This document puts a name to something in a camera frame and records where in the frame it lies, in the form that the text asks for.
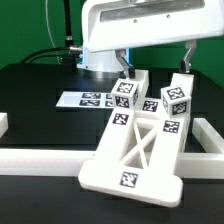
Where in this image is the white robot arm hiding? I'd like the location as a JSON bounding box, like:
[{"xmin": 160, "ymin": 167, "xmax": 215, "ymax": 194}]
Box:
[{"xmin": 82, "ymin": 0, "xmax": 224, "ymax": 76}]

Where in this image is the black cable bundle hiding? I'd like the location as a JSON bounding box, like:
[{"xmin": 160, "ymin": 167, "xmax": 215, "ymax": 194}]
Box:
[{"xmin": 20, "ymin": 0, "xmax": 84, "ymax": 65}]

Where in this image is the white U-shaped obstacle frame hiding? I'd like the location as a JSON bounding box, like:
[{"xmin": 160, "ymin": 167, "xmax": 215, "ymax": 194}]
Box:
[{"xmin": 0, "ymin": 118, "xmax": 224, "ymax": 179}]

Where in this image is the white chair back part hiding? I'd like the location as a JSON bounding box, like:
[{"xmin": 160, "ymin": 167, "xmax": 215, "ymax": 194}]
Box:
[{"xmin": 78, "ymin": 70, "xmax": 194, "ymax": 207}]

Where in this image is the white thin cable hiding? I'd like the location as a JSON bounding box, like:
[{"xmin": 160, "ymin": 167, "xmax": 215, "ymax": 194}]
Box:
[{"xmin": 45, "ymin": 0, "xmax": 63, "ymax": 65}]

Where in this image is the white tag sheet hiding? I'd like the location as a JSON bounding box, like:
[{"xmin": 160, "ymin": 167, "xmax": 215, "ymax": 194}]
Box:
[{"xmin": 56, "ymin": 91, "xmax": 113, "ymax": 108}]

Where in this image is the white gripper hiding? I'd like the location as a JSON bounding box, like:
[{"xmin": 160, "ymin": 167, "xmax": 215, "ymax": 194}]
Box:
[{"xmin": 82, "ymin": 0, "xmax": 224, "ymax": 79}]

